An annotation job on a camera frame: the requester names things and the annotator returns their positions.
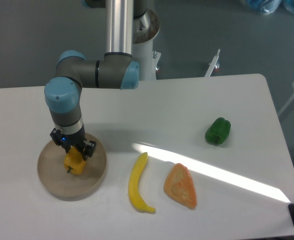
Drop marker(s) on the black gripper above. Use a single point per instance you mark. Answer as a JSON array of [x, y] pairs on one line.
[[77, 140]]

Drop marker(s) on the yellow bell pepper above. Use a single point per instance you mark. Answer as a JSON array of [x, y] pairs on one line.
[[74, 162]]

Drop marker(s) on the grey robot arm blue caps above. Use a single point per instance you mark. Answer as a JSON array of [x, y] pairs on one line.
[[117, 70]]

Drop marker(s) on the beige round plate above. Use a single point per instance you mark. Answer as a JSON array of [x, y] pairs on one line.
[[66, 185]]

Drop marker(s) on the green bell pepper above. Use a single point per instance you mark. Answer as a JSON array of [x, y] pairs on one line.
[[218, 132]]

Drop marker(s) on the yellow banana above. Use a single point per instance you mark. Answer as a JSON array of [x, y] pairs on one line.
[[133, 186]]

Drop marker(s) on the orange bread slice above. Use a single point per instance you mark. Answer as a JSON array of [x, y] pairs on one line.
[[179, 186]]

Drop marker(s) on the white stand leg right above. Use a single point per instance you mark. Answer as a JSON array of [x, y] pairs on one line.
[[214, 64]]

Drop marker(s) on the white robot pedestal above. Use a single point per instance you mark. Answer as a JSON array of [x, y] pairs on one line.
[[145, 30]]

